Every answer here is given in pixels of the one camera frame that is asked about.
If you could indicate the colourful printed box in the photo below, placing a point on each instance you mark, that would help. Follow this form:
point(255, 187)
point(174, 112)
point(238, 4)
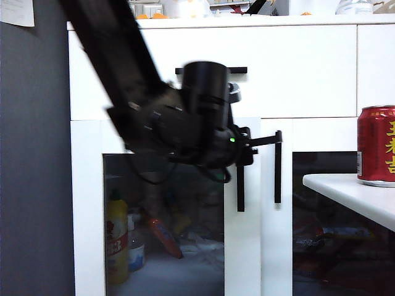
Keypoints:
point(230, 3)

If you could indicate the yellow detergent bottle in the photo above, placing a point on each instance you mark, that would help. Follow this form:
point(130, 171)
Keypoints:
point(117, 240)

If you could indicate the orange fruit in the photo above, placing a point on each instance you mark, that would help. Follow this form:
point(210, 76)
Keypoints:
point(142, 16)
point(159, 15)

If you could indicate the small orange piece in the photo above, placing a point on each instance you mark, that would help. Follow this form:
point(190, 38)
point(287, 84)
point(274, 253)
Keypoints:
point(306, 13)

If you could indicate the red beverage can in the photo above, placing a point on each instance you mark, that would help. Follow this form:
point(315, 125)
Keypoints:
point(375, 148)

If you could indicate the clear pump sanitizer bottle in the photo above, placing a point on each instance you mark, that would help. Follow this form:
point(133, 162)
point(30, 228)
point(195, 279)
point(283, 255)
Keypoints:
point(135, 253)

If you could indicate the white glass cabinet door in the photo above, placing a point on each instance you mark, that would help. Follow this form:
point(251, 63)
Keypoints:
point(277, 246)
point(243, 246)

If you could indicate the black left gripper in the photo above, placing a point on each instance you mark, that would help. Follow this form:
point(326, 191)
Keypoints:
point(228, 151)

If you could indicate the clear plastic container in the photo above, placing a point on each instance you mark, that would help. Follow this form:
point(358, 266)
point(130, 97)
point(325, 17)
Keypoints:
point(188, 8)

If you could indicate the orange snack packet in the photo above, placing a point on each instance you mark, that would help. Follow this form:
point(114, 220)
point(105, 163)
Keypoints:
point(166, 240)

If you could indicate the narrow white drawer front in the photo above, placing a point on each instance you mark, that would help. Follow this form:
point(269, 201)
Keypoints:
point(376, 61)

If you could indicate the clear water bottle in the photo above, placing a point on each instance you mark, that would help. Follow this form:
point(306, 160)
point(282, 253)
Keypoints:
point(354, 6)

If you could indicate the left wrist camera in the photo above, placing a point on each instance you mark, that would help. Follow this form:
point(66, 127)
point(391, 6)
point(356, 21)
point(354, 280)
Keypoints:
point(234, 91)

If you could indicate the white box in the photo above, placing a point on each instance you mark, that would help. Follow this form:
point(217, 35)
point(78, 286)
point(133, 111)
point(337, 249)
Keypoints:
point(311, 6)

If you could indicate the wide white drawer front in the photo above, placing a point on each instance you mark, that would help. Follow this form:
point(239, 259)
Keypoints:
point(293, 77)

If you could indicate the white paper sheet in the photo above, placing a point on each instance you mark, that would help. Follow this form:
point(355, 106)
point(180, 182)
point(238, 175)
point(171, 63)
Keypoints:
point(17, 12)

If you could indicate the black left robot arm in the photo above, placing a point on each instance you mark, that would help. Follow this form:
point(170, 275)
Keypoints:
point(108, 46)

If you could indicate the white cabinet carcass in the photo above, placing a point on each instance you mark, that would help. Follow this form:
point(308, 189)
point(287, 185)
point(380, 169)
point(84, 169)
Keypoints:
point(277, 21)

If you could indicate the white wall switch panel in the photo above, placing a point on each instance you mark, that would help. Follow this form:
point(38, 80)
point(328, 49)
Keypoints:
point(152, 9)

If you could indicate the black angular object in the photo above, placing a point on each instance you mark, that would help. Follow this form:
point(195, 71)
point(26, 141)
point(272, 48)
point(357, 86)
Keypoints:
point(257, 6)

